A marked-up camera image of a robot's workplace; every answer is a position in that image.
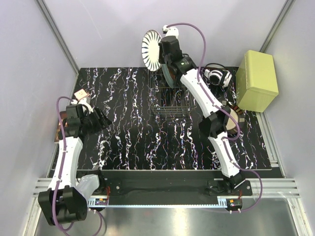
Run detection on light teal plate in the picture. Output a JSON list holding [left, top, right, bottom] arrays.
[[161, 64, 176, 89]]

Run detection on white blue striped plate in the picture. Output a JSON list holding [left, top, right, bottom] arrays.
[[141, 29, 161, 72]]

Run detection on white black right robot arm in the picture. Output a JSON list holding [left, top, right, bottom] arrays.
[[158, 36, 245, 195]]

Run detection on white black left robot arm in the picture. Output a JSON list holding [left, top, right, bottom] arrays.
[[38, 104, 112, 226]]

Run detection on dark cover book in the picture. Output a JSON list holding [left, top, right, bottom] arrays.
[[54, 111, 67, 144]]

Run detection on pink cube socket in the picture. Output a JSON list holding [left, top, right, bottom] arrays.
[[74, 89, 90, 101]]

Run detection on black white headphones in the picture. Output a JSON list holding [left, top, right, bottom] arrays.
[[204, 62, 233, 88]]

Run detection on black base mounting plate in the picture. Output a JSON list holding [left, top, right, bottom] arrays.
[[46, 169, 286, 207]]

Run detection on brown cream checkered plate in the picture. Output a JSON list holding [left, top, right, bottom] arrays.
[[221, 99, 246, 136]]

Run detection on yellow green box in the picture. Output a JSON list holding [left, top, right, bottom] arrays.
[[236, 50, 279, 113]]

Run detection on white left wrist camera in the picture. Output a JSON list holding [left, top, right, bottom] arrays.
[[70, 97, 93, 114]]

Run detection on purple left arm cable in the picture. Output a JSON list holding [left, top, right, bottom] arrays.
[[53, 96, 109, 234]]

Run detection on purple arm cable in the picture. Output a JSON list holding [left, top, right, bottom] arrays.
[[162, 22, 263, 214], [53, 96, 109, 234]]

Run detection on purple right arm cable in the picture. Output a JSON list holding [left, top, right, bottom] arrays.
[[162, 22, 263, 214]]

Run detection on dark wire dish rack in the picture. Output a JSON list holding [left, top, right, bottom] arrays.
[[148, 69, 196, 118]]

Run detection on aluminium rail frame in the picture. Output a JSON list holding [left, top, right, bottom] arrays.
[[22, 178, 313, 236]]

